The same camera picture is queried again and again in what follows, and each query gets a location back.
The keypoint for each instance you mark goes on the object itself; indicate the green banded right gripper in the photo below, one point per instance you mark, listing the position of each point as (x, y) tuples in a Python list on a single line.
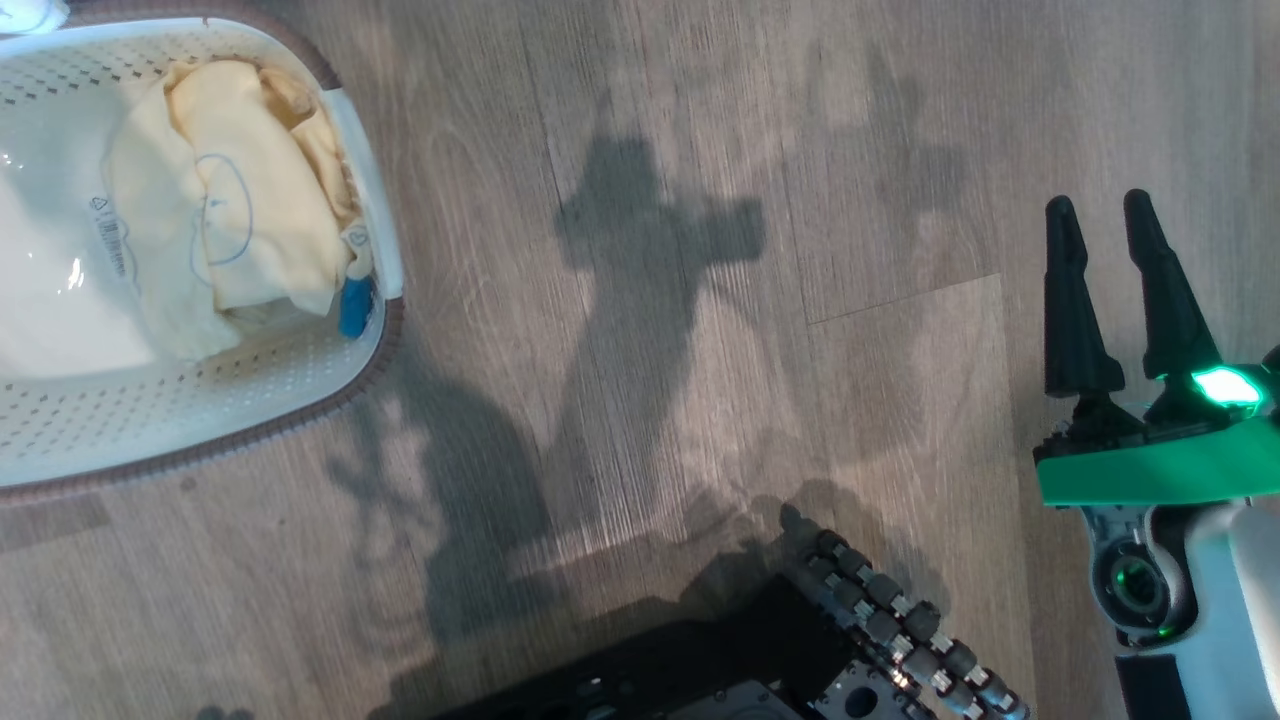
[(1150, 470)]

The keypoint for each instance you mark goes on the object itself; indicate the cream garment with blue label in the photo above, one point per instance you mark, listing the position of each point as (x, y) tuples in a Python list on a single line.
[(260, 230)]

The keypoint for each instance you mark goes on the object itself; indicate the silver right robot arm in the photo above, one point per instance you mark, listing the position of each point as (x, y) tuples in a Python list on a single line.
[(1240, 610)]

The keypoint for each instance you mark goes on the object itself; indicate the roller wheel of robot base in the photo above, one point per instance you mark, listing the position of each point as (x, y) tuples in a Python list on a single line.
[(910, 630)]

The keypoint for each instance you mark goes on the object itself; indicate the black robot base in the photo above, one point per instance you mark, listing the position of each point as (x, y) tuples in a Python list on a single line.
[(700, 660)]

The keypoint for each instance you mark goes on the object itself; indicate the white perforated laundry basket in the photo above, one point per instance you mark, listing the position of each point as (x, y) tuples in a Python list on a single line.
[(60, 410)]

